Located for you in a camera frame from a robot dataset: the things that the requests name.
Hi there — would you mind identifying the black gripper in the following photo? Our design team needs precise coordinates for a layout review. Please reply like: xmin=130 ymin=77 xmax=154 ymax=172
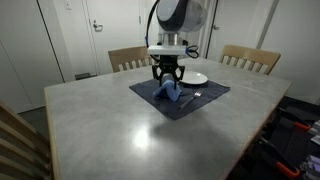
xmin=152 ymin=54 xmax=186 ymax=89

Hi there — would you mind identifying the white round plate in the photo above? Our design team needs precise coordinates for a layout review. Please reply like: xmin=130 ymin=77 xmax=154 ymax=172
xmin=178 ymin=70 xmax=209 ymax=86

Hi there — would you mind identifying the dark blue woven placemat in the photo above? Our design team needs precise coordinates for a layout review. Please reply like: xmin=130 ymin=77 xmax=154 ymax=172
xmin=128 ymin=73 xmax=231 ymax=122

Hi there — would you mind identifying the light wooden dining chair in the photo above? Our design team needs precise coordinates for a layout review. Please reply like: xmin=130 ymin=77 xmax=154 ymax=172
xmin=219 ymin=44 xmax=282 ymax=76
xmin=107 ymin=45 xmax=160 ymax=73

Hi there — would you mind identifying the dark baseboard vent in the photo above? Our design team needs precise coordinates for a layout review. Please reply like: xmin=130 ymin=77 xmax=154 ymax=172
xmin=74 ymin=72 xmax=98 ymax=81

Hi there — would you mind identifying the black perforated breadboard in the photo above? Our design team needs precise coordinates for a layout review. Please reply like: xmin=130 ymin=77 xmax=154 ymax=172
xmin=263 ymin=99 xmax=320 ymax=174

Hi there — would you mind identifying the white closet door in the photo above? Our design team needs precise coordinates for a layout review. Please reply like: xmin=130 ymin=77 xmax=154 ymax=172
xmin=0 ymin=0 xmax=64 ymax=114

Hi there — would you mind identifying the near wooden chair back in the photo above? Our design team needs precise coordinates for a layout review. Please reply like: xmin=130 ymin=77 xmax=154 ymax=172
xmin=0 ymin=101 xmax=53 ymax=180

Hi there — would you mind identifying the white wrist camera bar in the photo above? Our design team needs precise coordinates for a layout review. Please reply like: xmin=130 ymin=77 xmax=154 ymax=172
xmin=147 ymin=45 xmax=188 ymax=57

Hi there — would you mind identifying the thin black camera cable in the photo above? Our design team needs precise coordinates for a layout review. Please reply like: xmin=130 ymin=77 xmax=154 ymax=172
xmin=184 ymin=44 xmax=200 ymax=60

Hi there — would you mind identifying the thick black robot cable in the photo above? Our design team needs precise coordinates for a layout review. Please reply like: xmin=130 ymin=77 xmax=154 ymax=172
xmin=144 ymin=0 xmax=162 ymax=64

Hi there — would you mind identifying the white door with lever handle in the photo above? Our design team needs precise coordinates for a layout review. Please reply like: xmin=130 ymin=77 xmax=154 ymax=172
xmin=85 ymin=0 xmax=145 ymax=76

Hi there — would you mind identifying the metal lever door handle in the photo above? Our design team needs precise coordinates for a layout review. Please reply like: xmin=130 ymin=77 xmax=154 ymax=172
xmin=91 ymin=19 xmax=104 ymax=33

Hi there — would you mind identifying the orange-handled black bar clamp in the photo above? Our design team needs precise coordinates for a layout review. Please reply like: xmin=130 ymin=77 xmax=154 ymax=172
xmin=278 ymin=108 xmax=313 ymax=133
xmin=258 ymin=135 xmax=301 ymax=180

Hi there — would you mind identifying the silver metal bracket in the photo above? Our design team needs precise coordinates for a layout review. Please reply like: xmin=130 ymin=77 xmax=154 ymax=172
xmin=299 ymin=154 xmax=320 ymax=180

